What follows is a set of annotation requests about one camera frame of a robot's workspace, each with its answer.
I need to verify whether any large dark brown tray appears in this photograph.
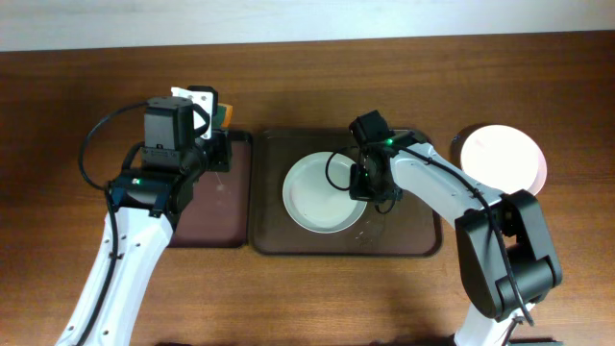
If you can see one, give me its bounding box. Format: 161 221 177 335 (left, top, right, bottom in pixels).
248 129 442 258

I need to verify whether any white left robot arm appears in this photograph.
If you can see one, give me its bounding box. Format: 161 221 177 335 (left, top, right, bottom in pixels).
58 86 232 345

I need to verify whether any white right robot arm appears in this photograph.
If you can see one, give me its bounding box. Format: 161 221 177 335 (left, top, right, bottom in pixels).
347 111 563 346

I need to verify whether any small brown tray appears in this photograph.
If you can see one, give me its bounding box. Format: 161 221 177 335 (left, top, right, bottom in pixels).
169 130 253 248

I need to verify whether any orange green scrub sponge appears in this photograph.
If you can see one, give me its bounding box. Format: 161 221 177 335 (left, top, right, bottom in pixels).
212 103 234 129

